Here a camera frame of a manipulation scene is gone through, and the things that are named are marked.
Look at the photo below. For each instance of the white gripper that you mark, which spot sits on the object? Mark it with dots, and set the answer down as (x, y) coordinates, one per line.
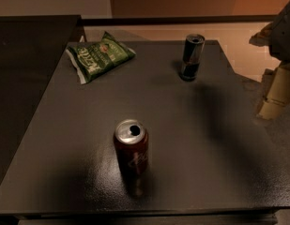
(285, 37)

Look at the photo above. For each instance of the redbull can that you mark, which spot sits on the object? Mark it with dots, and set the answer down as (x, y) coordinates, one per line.
(194, 44)

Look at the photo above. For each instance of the red coke can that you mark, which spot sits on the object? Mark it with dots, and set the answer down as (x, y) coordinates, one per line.
(131, 146)

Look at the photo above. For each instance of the green chip bag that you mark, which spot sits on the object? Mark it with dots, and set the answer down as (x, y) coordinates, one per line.
(94, 60)

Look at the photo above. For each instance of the dark side cabinet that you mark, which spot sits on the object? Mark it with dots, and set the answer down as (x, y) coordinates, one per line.
(30, 49)

